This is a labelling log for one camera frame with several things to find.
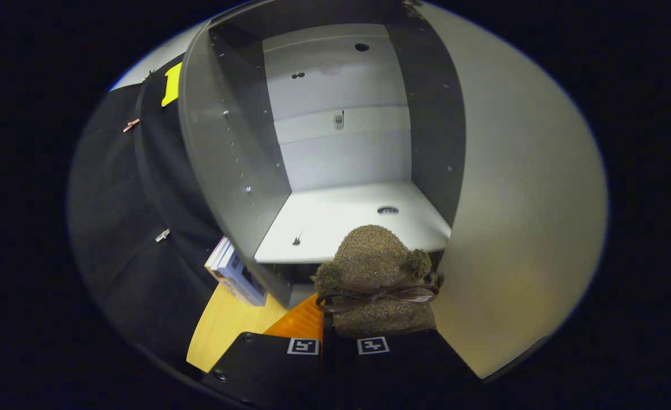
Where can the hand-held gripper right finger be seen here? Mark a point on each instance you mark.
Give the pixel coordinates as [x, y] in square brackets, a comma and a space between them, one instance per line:
[403, 370]

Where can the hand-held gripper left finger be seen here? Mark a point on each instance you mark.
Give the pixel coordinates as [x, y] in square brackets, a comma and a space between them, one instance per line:
[267, 367]

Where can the brown fuzzy shoe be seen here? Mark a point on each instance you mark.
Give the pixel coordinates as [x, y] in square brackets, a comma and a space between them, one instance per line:
[372, 256]

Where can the dark grey shoe cabinet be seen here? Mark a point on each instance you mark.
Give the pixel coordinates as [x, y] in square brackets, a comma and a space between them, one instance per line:
[233, 159]

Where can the blue paperback book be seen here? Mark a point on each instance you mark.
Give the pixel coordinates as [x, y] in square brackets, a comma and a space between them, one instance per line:
[244, 282]

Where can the white paperback book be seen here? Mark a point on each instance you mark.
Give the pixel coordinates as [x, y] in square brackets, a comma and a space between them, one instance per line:
[218, 256]

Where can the silver clothes clip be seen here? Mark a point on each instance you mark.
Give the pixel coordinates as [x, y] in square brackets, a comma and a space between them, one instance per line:
[162, 235]

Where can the black backdrop cloth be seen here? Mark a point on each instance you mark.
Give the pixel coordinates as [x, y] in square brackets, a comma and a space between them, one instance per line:
[119, 228]

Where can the red clothes clip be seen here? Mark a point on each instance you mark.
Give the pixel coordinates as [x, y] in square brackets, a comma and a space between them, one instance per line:
[131, 125]

